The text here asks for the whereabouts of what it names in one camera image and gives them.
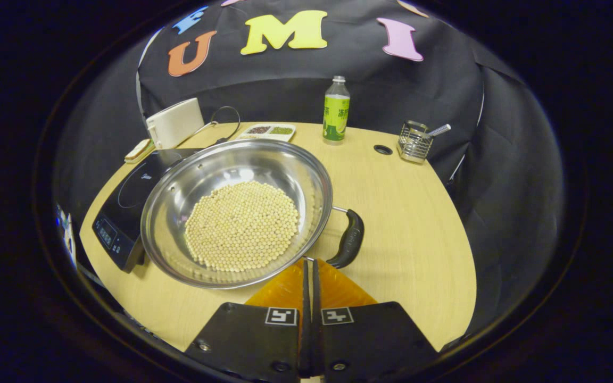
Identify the small green plate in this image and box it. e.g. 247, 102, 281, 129
124, 139, 156, 164

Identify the pile of soybeans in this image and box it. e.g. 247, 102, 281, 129
184, 180, 300, 273

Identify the toast sandwich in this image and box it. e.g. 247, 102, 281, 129
126, 139, 153, 159

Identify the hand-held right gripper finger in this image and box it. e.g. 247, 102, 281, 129
184, 259, 311, 379
312, 259, 440, 379

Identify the white toaster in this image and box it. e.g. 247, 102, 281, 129
146, 97, 205, 150

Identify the green drink bottle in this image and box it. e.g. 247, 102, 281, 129
322, 76, 351, 145

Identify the white divided bean tray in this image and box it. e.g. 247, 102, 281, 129
236, 123, 296, 143

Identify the stainless steel pot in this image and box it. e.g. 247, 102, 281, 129
140, 138, 365, 290

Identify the black power cable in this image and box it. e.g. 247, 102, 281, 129
200, 106, 242, 147

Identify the black induction cooktop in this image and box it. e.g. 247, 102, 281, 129
92, 148, 203, 273

